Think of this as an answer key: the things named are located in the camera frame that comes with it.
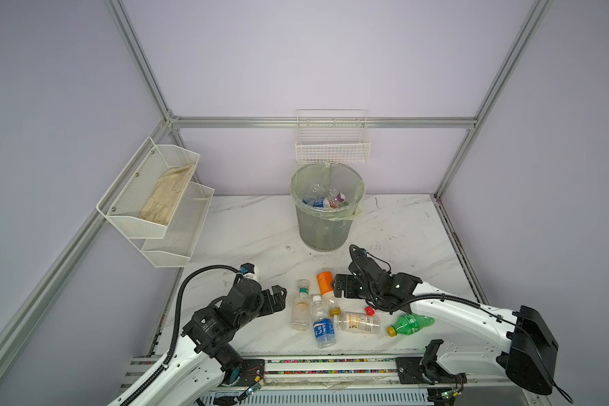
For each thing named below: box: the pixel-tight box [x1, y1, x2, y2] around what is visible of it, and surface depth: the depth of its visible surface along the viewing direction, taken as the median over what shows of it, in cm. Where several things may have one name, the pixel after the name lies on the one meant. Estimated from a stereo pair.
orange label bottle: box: [316, 271, 335, 308], surface depth 89 cm
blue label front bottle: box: [311, 294, 337, 349], surface depth 80 cm
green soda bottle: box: [387, 312, 436, 338], surface depth 80 cm
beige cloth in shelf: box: [138, 163, 196, 225], surface depth 81 cm
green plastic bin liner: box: [290, 162, 365, 221], surface depth 95 cm
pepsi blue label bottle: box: [301, 197, 330, 209], surface depth 94 cm
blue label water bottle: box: [304, 182, 338, 199], surface depth 100 cm
